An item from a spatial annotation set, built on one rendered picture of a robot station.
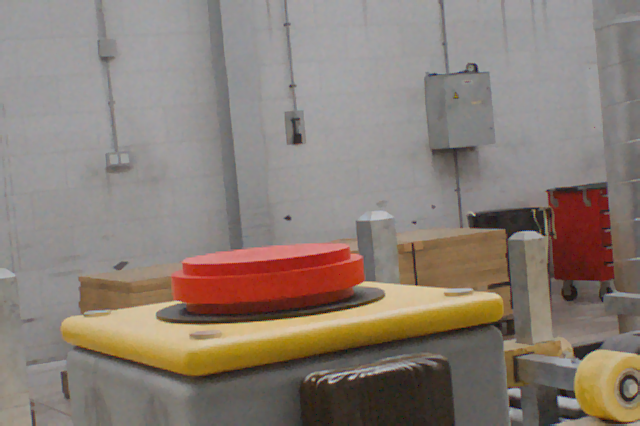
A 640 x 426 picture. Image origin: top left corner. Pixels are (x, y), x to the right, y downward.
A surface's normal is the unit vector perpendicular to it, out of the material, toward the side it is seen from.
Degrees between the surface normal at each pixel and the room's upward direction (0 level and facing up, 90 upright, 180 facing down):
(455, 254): 90
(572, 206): 90
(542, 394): 90
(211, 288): 90
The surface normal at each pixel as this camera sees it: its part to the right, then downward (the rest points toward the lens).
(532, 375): -0.86, 0.11
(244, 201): 0.50, 0.00
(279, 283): 0.16, 0.04
